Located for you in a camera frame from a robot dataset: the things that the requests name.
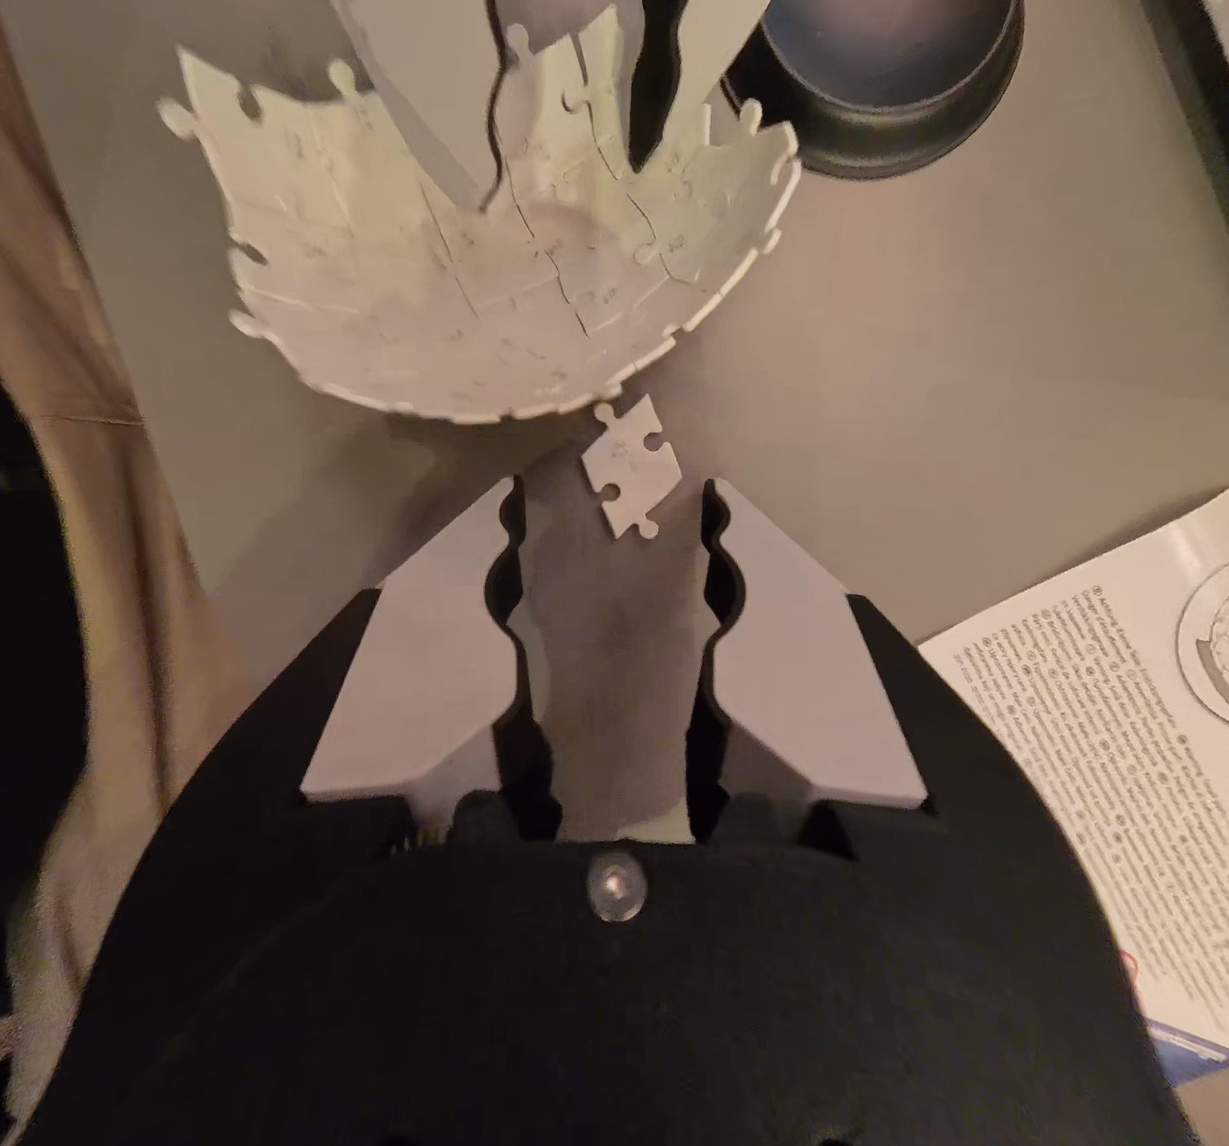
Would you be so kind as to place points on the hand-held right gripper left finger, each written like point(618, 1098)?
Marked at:
point(413, 684)

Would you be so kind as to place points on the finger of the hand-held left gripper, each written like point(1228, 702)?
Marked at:
point(422, 79)
point(740, 3)

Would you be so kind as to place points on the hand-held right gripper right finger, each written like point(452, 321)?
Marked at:
point(797, 684)

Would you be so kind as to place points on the white half-built puzzle ball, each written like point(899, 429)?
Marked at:
point(413, 301)

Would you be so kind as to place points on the white puzzle piece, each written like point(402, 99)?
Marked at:
point(629, 469)

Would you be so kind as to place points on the black round bowl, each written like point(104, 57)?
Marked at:
point(894, 42)

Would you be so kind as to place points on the white printed instruction leaflet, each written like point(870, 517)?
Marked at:
point(1104, 732)

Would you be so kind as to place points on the dark flat object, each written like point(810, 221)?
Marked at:
point(1186, 3)

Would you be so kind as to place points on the blue packaging corner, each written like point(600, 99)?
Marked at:
point(1191, 1053)

